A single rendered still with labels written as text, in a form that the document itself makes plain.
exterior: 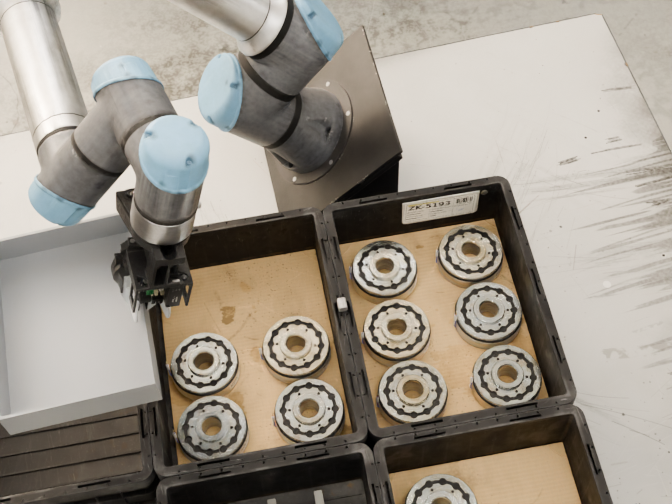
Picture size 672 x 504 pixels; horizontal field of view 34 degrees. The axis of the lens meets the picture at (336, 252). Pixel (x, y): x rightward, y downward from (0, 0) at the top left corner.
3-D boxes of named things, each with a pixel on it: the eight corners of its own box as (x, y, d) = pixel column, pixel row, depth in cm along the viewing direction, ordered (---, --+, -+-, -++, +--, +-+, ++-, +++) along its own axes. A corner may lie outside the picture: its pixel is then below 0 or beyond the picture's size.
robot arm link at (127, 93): (57, 109, 131) (92, 178, 127) (111, 41, 127) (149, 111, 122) (108, 120, 138) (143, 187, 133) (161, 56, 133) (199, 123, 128)
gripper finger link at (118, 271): (109, 294, 144) (117, 255, 137) (107, 284, 145) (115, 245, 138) (145, 290, 146) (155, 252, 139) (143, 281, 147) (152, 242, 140)
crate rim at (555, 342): (321, 213, 177) (321, 204, 175) (505, 182, 179) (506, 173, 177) (370, 446, 156) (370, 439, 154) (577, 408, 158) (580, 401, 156)
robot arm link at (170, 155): (193, 100, 124) (226, 156, 120) (181, 162, 133) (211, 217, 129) (127, 114, 120) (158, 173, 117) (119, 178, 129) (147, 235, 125)
